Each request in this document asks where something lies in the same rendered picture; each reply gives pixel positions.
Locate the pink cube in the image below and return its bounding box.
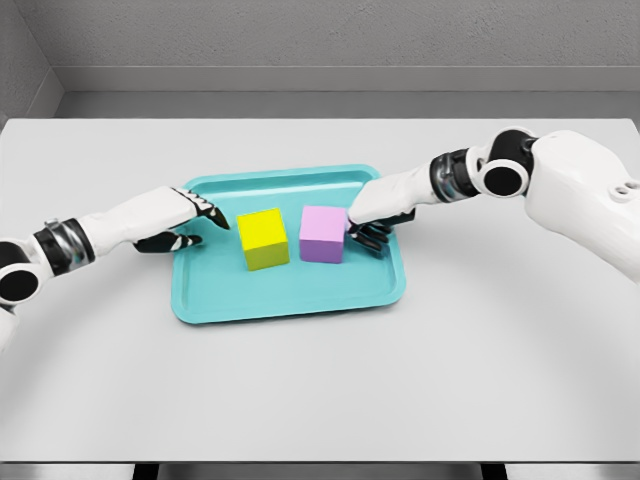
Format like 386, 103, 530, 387
298, 204, 349, 264

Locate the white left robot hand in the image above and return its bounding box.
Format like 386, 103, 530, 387
115, 185, 232, 255

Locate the teal plastic tray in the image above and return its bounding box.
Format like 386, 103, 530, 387
170, 163, 408, 327

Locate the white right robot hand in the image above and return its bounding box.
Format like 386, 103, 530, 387
345, 175, 417, 253

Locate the yellow cube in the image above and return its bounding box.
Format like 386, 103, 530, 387
235, 208, 292, 272

